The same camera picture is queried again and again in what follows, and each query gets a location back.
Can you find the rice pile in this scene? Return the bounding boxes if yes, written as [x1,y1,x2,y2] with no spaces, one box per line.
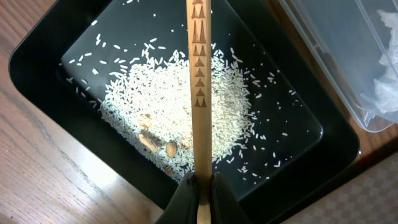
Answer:
[58,0,299,184]

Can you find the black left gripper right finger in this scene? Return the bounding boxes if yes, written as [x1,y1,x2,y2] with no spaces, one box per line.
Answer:
[210,172,252,224]

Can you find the black tray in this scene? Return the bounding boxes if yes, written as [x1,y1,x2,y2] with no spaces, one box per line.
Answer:
[9,0,360,223]

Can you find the clear plastic bin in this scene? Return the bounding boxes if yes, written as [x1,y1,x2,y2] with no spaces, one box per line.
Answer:
[280,0,397,133]

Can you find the brown serving tray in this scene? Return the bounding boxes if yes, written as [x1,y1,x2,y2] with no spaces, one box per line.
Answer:
[283,153,398,224]

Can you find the white tissue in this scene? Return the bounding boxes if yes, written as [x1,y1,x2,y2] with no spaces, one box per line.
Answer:
[366,9,397,114]

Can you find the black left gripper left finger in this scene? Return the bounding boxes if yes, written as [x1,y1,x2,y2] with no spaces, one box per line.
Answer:
[155,172,199,224]

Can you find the wooden chopstick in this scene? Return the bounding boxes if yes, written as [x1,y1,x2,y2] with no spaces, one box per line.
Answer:
[186,0,212,223]

